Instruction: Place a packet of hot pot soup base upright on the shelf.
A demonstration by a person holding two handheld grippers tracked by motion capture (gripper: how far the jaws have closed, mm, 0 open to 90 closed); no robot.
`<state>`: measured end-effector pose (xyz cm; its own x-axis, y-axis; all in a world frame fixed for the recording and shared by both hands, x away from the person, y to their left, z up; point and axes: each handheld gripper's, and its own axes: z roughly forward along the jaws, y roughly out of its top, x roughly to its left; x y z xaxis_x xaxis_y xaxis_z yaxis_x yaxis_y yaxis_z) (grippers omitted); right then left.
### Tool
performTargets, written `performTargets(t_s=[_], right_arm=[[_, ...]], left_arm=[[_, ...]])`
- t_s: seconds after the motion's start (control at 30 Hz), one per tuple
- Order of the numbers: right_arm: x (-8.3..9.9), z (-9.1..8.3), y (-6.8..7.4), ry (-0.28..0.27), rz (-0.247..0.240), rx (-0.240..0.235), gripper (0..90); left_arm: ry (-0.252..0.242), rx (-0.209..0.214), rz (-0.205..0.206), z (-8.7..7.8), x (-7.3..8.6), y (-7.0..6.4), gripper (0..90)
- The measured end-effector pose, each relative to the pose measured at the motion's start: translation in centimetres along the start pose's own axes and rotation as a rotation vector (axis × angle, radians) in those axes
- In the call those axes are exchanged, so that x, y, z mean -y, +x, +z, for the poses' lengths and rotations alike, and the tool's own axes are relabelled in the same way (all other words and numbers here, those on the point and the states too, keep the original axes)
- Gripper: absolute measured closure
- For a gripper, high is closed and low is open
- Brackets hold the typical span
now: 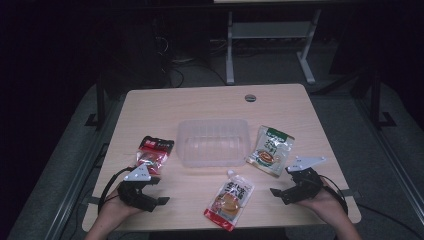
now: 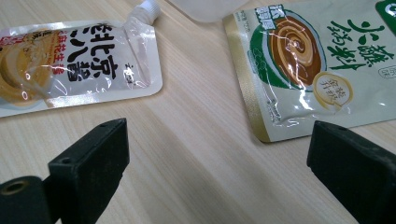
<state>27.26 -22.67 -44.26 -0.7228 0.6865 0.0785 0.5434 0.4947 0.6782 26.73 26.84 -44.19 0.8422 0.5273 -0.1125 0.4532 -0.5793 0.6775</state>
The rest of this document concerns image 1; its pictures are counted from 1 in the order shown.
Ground red and black snack pouch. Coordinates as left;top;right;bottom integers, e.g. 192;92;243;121
135;135;175;177

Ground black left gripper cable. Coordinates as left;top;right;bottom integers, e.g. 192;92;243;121
97;166;135;215

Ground black metal stand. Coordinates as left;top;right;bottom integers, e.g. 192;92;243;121
84;75;108;130
369;69;398;130

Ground black floor cables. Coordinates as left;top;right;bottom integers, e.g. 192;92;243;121
156;35;228;88

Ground person's left hand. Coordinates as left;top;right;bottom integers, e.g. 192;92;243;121
98;187;145;229

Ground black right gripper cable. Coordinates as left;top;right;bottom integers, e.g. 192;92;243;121
316;174;350;215

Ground black floor cable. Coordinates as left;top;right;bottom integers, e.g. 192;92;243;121
357;202;424;240

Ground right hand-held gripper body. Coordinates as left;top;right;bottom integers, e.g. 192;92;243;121
282;155;328;205

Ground person's right hand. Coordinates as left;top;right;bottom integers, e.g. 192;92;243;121
297;177;348;225

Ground red and white spout pouch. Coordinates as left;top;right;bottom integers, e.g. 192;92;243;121
203;169;255;232

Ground clear plastic container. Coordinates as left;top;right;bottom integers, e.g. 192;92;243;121
175;118;252;169

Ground white metal desk frame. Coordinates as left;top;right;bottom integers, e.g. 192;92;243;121
225;8;323;86

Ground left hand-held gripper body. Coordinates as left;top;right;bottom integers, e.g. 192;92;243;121
116;163;152;212

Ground green and white food pouch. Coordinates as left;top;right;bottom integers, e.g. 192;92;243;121
245;125;296;178

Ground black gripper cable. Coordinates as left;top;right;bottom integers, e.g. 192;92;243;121
316;174;350;215
97;166;135;215

